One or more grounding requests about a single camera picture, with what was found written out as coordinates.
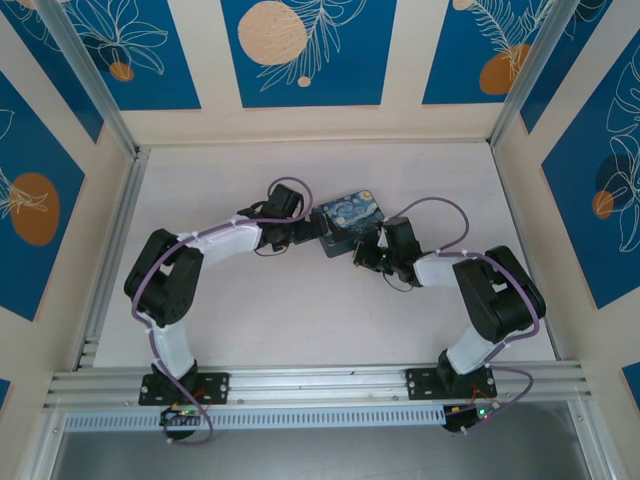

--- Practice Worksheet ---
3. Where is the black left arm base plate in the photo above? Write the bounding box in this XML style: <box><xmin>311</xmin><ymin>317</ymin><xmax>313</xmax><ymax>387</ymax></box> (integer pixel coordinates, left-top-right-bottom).
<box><xmin>138</xmin><ymin>370</ymin><xmax>232</xmax><ymax>407</ymax></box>

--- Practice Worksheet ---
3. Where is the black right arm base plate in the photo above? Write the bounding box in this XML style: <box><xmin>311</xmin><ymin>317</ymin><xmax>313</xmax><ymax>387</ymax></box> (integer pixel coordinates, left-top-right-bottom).
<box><xmin>404</xmin><ymin>367</ymin><xmax>496</xmax><ymax>401</ymax></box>

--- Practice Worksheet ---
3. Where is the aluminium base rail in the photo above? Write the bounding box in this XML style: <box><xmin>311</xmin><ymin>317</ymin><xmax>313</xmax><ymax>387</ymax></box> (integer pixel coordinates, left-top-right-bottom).
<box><xmin>42</xmin><ymin>367</ymin><xmax>594</xmax><ymax>412</ymax></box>

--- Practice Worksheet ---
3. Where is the aluminium side rail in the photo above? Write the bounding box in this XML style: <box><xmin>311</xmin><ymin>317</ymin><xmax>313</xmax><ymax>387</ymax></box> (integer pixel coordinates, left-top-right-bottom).
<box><xmin>74</xmin><ymin>147</ymin><xmax>151</xmax><ymax>371</ymax></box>
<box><xmin>492</xmin><ymin>144</ymin><xmax>561</xmax><ymax>361</ymax></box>

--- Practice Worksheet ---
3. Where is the white slotted cable duct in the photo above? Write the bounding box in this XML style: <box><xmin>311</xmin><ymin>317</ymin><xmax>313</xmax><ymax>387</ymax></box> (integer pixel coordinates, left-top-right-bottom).
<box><xmin>63</xmin><ymin>405</ymin><xmax>448</xmax><ymax>432</ymax></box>

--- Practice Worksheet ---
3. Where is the grey metal shelf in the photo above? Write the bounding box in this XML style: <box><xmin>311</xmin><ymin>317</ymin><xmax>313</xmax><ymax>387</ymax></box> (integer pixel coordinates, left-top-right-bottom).
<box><xmin>49</xmin><ymin>427</ymin><xmax>601</xmax><ymax>480</ymax></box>

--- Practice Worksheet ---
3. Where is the starry night print tin box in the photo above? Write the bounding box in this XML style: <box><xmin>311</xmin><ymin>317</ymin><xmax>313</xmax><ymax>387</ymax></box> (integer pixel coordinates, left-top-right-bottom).
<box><xmin>315</xmin><ymin>188</ymin><xmax>389</xmax><ymax>260</ymax></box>

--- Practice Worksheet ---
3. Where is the aluminium frame post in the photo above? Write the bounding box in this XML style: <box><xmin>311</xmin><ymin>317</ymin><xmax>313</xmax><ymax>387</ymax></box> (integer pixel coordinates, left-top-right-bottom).
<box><xmin>488</xmin><ymin>0</ymin><xmax>574</xmax><ymax>151</ymax></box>
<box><xmin>34</xmin><ymin>0</ymin><xmax>151</xmax><ymax>161</ymax></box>

